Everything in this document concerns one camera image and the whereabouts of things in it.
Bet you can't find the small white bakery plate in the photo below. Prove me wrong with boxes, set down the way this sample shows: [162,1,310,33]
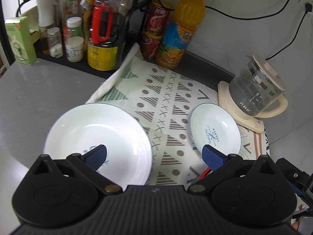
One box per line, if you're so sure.
[189,103,241,164]

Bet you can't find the large white plate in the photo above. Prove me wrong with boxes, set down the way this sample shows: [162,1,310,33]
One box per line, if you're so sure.
[43,103,152,189]

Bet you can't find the cream kettle base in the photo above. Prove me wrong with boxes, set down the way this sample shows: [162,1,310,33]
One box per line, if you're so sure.
[218,81,265,134]

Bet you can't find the glass electric kettle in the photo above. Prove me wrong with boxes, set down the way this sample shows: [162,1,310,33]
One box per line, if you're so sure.
[228,53,288,119]

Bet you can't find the patterned white table cloth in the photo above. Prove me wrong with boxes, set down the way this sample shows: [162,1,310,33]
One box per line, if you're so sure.
[85,42,270,186]

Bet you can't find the white label supplement bottle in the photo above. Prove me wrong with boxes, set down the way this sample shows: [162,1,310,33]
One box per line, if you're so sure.
[65,16,84,63]

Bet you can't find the small glass spice jar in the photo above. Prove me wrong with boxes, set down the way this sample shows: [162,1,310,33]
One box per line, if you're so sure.
[47,27,63,58]

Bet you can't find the lower red soda can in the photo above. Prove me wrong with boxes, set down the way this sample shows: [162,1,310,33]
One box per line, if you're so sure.
[141,31,162,60]

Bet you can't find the red soda can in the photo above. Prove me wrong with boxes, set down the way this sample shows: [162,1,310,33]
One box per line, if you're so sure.
[141,31,162,60]
[144,0,171,35]

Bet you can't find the green carton box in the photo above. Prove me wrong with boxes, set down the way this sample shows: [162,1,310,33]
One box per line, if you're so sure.
[5,16,37,65]

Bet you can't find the large dark soy sauce bottle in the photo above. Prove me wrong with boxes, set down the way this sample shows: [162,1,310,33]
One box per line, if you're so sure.
[87,0,129,71]

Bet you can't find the orange juice bottle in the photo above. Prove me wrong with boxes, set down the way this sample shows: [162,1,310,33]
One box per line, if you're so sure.
[156,0,205,69]

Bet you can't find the red-label sauce bottle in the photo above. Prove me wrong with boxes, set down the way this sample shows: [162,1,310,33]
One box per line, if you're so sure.
[62,0,81,41]

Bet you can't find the upper red soda can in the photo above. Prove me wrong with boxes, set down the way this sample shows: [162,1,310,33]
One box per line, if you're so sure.
[144,0,171,35]

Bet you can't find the white-capped oil dispenser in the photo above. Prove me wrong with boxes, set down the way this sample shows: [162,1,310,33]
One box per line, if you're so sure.
[36,0,55,55]

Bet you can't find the black power cable right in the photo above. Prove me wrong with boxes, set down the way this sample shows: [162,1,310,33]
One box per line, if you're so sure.
[265,3,313,61]

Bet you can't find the black power cable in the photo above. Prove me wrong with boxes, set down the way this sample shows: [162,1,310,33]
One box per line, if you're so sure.
[265,3,313,61]
[154,0,299,21]

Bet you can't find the black power cable left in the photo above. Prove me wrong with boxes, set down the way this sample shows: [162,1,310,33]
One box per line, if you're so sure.
[154,0,299,21]

